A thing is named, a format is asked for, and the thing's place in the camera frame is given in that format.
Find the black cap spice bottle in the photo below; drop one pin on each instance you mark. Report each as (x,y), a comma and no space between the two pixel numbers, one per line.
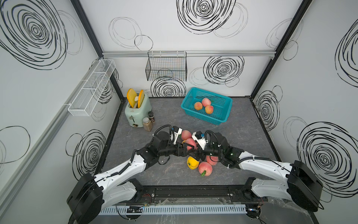
(151,116)

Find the white slotted cable duct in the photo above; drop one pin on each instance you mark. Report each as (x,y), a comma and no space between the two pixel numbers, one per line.
(175,209)

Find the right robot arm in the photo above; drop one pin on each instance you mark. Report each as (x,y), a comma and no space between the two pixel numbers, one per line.
(290,181)

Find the white wire wall shelf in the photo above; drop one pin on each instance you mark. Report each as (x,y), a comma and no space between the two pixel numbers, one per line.
(96,89)

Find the black wire wall basket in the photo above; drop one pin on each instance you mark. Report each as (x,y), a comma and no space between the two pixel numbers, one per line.
(171,64)

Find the yellow toast slice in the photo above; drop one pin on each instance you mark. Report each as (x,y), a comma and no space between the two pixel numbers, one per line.
(131,96)
(140,98)

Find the orange peach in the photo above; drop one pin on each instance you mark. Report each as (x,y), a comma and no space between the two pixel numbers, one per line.
(198,106)
(209,109)

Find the pink peach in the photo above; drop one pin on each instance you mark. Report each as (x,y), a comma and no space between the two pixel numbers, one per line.
(186,135)
(212,160)
(190,141)
(206,102)
(205,169)

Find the lower yellow pepper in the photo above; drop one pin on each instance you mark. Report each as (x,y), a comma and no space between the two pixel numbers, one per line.
(192,163)

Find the silver cap spice jar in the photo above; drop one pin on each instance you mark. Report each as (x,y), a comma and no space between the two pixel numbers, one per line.
(147,124)

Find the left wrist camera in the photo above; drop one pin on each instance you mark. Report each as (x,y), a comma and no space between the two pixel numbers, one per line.
(176,132)

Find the mint green toaster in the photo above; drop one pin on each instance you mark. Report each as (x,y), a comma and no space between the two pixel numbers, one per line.
(135,115)

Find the teal plastic basket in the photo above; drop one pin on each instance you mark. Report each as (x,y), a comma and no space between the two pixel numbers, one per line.
(221,104)

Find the left yellow toast slice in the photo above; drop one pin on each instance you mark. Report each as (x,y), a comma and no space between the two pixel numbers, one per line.
(131,96)

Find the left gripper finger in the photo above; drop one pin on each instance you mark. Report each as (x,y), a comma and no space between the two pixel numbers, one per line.
(189,153)
(189,146)

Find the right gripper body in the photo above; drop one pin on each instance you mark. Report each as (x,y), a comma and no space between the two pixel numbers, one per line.
(209,150)

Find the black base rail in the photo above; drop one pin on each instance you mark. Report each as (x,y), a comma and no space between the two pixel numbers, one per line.
(233,193)

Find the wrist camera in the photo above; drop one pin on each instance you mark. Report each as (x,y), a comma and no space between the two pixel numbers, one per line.
(176,132)
(200,139)

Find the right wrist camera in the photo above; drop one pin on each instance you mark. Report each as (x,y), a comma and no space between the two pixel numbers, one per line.
(200,139)

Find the right yellow toast slice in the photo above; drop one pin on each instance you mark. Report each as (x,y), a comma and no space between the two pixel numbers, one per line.
(140,98)

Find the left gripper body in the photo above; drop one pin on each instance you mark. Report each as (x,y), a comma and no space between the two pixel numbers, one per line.
(173,150)

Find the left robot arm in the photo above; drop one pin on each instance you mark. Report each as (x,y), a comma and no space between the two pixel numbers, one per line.
(93,193)

